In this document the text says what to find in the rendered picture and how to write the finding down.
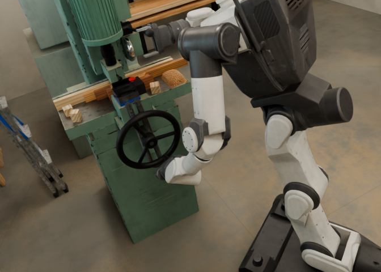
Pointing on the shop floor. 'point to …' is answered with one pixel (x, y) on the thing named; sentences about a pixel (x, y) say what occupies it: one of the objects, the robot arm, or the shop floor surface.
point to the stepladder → (24, 136)
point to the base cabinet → (146, 188)
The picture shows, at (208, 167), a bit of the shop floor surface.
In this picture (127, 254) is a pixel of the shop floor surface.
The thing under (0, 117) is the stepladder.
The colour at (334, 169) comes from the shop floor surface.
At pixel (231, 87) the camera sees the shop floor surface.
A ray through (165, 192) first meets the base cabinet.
